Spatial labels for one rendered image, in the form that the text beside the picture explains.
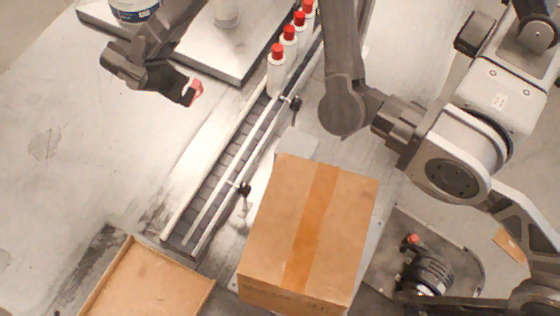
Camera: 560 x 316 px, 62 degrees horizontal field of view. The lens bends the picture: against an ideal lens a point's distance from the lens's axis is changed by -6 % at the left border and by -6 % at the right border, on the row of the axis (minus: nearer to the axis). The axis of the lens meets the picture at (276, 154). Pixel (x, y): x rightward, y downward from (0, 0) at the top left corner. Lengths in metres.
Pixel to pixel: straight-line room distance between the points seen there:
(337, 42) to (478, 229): 1.79
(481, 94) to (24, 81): 1.41
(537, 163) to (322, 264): 1.92
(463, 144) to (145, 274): 0.89
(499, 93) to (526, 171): 1.94
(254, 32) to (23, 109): 0.78
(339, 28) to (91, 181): 0.93
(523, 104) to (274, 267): 0.57
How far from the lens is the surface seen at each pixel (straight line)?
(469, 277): 2.11
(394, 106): 0.79
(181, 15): 0.95
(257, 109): 1.49
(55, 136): 1.61
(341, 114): 0.79
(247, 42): 1.65
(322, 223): 1.07
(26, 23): 3.22
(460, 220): 2.46
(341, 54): 0.81
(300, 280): 1.03
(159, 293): 1.34
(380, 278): 1.98
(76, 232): 1.45
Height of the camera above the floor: 2.12
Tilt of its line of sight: 61 degrees down
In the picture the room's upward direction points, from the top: 5 degrees clockwise
